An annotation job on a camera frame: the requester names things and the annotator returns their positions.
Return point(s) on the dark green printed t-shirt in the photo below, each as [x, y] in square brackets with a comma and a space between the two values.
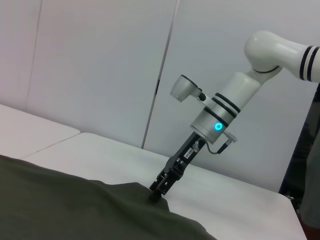
[75, 205]

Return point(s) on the black frame post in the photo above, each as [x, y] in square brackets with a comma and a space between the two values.
[297, 150]

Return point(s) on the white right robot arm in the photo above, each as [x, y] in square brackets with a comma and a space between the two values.
[240, 92]

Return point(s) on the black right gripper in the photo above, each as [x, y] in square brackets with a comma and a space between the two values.
[186, 153]

